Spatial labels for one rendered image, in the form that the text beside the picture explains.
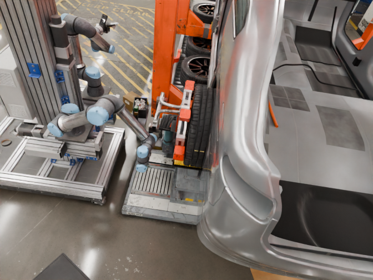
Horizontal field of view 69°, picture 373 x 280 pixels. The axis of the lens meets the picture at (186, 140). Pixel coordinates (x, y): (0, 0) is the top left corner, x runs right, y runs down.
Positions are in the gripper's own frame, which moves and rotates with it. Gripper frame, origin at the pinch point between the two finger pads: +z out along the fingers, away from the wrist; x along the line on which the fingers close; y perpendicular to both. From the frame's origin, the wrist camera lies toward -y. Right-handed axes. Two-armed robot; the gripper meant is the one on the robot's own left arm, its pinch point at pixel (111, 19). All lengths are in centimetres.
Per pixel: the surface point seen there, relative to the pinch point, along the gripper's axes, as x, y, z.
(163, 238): 128, 107, -122
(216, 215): 144, -18, -154
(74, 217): 46, 119, -136
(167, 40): 66, -20, -31
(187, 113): 106, -6, -83
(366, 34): 278, -7, 226
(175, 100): 85, 37, -26
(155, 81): 64, 20, -33
